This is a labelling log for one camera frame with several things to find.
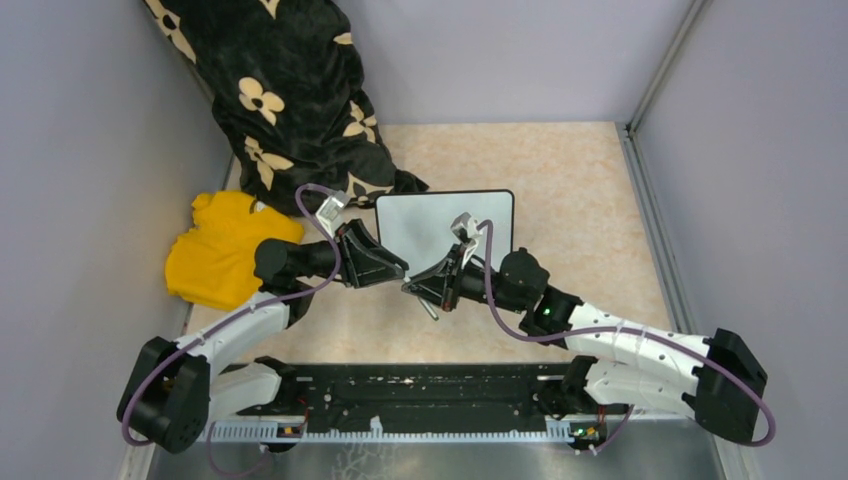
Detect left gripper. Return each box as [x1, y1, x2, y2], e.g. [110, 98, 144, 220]
[297, 217, 410, 288]

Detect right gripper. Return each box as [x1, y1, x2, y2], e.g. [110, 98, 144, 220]
[404, 243, 527, 314]

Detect green white marker pen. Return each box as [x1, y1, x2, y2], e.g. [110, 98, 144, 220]
[417, 297, 439, 321]

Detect white whiteboard black frame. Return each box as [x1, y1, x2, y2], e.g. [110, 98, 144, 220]
[375, 189, 515, 275]

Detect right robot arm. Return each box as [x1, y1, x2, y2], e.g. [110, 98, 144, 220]
[402, 245, 775, 446]

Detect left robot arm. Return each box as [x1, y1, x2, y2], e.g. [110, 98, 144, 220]
[116, 219, 409, 453]

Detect yellow cloth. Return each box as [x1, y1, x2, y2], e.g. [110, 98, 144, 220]
[164, 191, 304, 311]

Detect black floral blanket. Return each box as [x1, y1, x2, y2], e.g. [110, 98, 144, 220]
[146, 0, 428, 216]

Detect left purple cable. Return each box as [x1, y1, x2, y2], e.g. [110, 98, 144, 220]
[120, 183, 346, 446]

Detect purple cable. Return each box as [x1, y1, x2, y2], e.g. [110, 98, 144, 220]
[120, 183, 346, 446]
[473, 219, 778, 448]

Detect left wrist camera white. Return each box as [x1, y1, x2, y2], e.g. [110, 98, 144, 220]
[315, 191, 351, 235]

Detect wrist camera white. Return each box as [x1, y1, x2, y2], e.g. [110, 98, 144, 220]
[315, 191, 351, 235]
[450, 212, 483, 267]

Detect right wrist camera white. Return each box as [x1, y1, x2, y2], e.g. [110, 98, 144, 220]
[450, 212, 483, 267]

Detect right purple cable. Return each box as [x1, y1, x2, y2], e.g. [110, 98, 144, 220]
[473, 219, 778, 448]

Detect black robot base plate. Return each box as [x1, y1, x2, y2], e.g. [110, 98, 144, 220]
[237, 363, 599, 434]

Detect white slotted cable duct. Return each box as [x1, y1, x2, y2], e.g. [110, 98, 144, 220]
[196, 417, 612, 448]

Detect aluminium frame rail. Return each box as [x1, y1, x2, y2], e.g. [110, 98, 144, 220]
[617, 1, 744, 335]

